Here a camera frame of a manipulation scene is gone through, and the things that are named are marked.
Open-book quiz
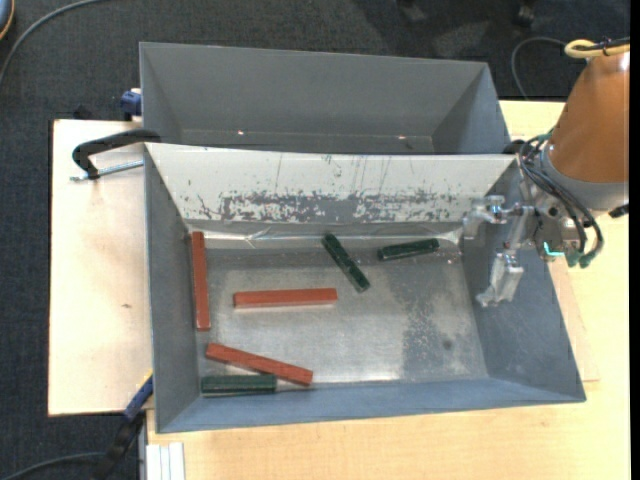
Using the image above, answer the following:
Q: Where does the dark green flat block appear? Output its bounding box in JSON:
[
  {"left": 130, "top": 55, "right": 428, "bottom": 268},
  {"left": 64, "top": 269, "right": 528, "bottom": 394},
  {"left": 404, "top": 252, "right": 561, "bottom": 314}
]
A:
[
  {"left": 320, "top": 232, "right": 372, "bottom": 295},
  {"left": 376, "top": 237, "right": 442, "bottom": 263},
  {"left": 200, "top": 373, "right": 279, "bottom": 397}
]

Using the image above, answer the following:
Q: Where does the grey metal bin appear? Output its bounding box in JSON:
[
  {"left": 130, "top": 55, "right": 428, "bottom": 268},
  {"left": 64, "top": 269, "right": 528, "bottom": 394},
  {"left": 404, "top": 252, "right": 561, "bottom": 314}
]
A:
[{"left": 138, "top": 41, "right": 588, "bottom": 435}]

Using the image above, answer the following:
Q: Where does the red-brown flat block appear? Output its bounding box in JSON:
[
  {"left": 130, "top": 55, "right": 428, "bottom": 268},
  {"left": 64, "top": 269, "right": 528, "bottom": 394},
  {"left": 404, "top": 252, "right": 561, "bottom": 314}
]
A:
[
  {"left": 232, "top": 287, "right": 339, "bottom": 311},
  {"left": 204, "top": 342, "right": 315, "bottom": 388},
  {"left": 190, "top": 230, "right": 213, "bottom": 332}
]

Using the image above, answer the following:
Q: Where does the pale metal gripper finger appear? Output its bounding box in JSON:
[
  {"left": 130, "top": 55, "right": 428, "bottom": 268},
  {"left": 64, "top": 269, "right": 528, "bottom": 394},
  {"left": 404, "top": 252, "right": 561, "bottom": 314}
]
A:
[
  {"left": 460, "top": 194, "right": 508, "bottom": 243},
  {"left": 475, "top": 248, "right": 526, "bottom": 310}
]

